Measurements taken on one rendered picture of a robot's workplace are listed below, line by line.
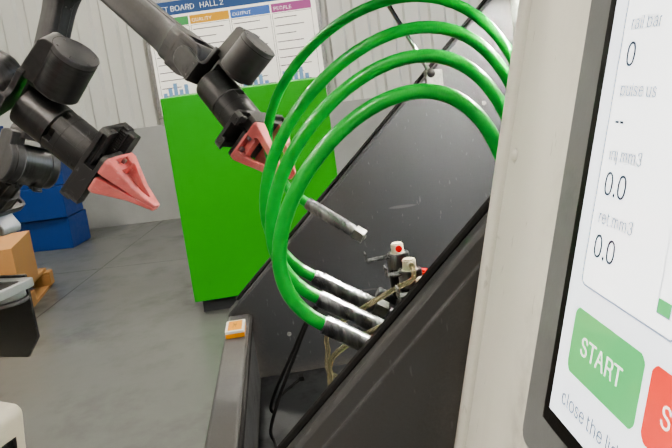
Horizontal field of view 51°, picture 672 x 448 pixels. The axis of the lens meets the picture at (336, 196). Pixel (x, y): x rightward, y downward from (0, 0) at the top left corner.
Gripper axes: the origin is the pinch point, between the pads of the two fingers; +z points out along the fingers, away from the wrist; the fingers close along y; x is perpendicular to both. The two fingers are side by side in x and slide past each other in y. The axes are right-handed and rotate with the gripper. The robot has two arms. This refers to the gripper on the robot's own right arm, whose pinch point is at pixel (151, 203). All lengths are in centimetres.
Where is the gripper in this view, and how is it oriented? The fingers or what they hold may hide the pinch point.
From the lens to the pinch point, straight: 89.7
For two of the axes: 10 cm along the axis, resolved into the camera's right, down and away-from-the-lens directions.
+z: 7.8, 6.3, -0.2
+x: 1.8, -2.0, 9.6
